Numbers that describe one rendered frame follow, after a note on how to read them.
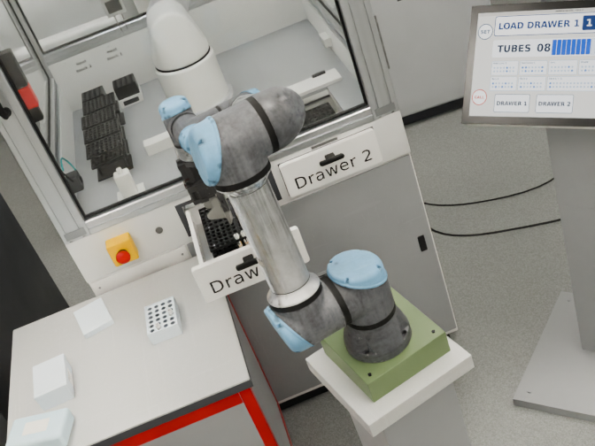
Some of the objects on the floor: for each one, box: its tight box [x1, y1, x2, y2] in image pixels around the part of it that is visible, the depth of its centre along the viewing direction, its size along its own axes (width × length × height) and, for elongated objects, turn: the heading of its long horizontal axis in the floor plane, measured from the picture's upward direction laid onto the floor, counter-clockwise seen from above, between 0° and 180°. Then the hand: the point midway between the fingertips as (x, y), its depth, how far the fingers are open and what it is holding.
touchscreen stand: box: [513, 128, 595, 422], centre depth 247 cm, size 50×45×102 cm
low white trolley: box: [7, 256, 293, 446], centre depth 251 cm, size 58×62×76 cm
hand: (230, 214), depth 226 cm, fingers open, 3 cm apart
